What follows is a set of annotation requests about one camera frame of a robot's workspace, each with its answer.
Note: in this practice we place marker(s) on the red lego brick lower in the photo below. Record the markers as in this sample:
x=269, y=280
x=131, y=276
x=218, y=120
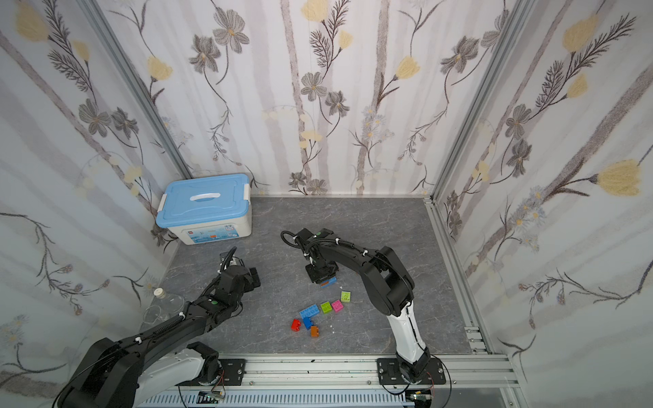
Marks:
x=296, y=325

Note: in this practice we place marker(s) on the clear glass flask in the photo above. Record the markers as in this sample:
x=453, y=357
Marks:
x=165, y=305

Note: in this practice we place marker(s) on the aluminium frame corner post left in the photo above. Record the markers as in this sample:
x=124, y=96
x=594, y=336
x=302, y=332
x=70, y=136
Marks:
x=96, y=19

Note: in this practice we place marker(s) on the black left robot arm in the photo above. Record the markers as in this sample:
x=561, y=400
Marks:
x=129, y=371

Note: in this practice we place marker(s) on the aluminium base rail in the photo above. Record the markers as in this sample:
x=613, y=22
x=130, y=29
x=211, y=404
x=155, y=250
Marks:
x=350, y=381

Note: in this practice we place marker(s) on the light blue long brick studs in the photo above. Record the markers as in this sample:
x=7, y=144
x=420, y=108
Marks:
x=310, y=312

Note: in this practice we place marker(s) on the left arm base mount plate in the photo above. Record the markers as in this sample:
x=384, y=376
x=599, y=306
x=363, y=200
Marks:
x=227, y=372

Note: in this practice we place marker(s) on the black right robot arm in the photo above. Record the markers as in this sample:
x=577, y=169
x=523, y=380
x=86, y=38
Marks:
x=387, y=282

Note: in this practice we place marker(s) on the blue lid storage box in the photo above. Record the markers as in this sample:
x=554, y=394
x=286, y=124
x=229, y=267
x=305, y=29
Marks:
x=206, y=210

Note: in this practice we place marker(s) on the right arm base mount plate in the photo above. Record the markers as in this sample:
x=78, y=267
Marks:
x=396, y=372

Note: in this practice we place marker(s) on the lime green lego brick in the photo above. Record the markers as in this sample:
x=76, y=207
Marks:
x=326, y=308

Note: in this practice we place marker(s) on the light blue long lego brick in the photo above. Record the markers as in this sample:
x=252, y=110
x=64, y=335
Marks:
x=329, y=282

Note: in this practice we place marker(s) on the aluminium frame corner post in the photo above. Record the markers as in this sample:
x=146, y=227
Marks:
x=96, y=19
x=511, y=34

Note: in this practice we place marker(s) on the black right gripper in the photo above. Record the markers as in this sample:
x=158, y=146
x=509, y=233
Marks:
x=320, y=272

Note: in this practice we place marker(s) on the pink lego brick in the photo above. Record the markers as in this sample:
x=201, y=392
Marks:
x=337, y=306

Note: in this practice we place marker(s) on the aluminium frame corner post right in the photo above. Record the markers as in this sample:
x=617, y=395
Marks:
x=511, y=34

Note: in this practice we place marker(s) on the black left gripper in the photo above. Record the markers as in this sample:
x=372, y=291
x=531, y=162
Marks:
x=245, y=278

